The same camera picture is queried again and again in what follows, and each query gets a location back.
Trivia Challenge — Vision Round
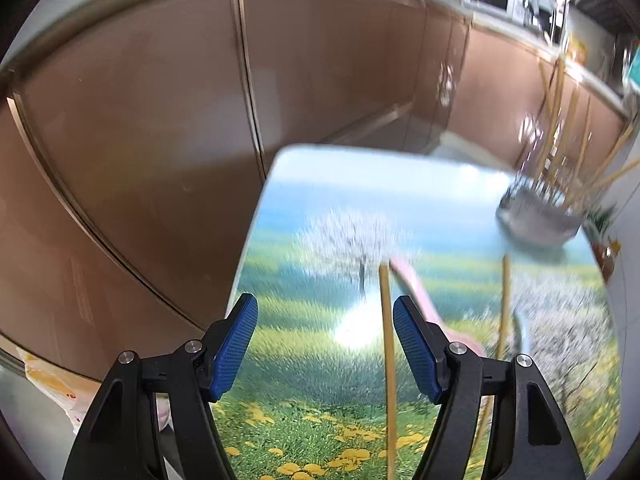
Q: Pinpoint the bamboo chopstick group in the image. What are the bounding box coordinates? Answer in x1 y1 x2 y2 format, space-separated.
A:
568 96 592 195
536 54 565 181
547 86 579 186
472 254 511 452

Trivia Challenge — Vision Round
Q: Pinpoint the brown kitchen cabinet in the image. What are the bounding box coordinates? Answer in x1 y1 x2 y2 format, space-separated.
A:
0 0 629 384

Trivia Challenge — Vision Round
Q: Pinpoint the pink plastic bag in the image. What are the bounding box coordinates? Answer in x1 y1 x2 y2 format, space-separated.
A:
19 349 174 434

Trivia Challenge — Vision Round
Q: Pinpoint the white ceramic spoon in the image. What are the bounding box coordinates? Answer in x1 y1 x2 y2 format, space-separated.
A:
512 309 530 354

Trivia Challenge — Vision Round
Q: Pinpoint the bamboo chopstick by spoon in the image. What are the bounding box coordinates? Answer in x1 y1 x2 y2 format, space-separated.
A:
378 263 397 480

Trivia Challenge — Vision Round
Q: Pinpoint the pink ceramic spoon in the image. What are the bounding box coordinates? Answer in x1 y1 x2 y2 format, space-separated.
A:
390 256 486 356

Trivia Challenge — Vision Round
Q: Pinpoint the amber liquid bottle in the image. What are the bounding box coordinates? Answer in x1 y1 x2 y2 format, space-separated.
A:
591 238 622 283

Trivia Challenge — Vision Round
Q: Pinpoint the grey cloth around basket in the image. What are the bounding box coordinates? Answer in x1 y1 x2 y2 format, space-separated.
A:
496 188 584 248

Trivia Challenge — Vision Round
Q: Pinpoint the wire utensil basket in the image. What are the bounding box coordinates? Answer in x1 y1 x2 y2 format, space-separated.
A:
501 172 585 219

